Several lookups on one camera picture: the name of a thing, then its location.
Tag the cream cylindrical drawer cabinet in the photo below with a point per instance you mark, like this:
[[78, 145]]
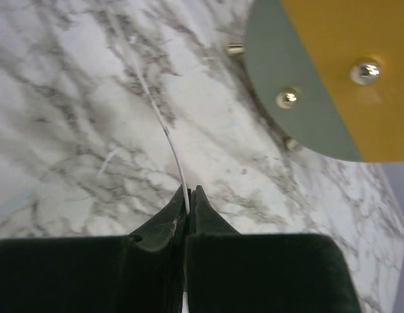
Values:
[[330, 74]]

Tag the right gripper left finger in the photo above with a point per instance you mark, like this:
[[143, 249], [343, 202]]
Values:
[[166, 228]]

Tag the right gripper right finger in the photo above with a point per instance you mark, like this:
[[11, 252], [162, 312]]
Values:
[[204, 219]]

